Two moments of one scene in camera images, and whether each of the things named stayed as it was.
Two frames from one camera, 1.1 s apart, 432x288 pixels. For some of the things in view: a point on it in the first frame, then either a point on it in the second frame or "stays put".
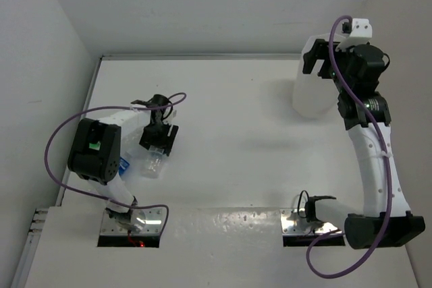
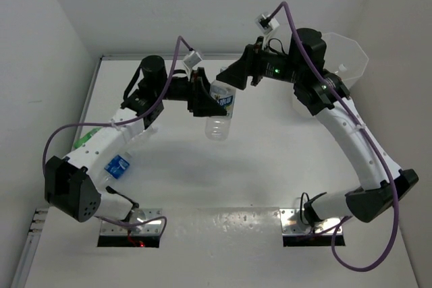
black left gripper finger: [148, 137] → [201, 104]
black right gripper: [320, 50] → [249, 64]
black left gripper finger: [171, 135] → [202, 102]
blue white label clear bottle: [152, 164] → [218, 127]
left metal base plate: [143, 221] stays put
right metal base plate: [291, 224] stays put
